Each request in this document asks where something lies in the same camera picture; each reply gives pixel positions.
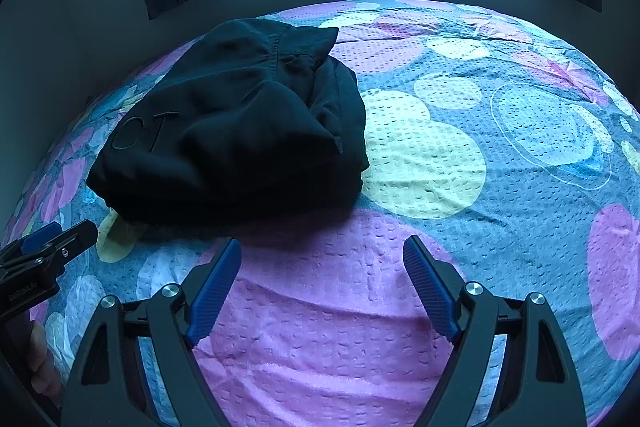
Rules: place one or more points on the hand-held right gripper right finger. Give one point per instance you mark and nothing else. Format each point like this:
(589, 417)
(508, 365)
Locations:
(432, 292)

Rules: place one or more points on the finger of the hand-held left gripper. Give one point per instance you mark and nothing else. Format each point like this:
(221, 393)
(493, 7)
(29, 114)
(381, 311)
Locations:
(42, 237)
(75, 243)

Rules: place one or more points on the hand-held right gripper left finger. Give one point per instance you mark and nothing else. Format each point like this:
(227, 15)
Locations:
(212, 292)

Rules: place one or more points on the black zip jacket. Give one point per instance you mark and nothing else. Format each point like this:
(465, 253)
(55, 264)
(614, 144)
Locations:
(225, 132)

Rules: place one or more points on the person's left hand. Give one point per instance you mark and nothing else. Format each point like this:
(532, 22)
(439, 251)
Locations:
(45, 372)

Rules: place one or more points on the dotted colourful bedspread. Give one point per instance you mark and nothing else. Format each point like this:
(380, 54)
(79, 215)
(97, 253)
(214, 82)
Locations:
(450, 132)

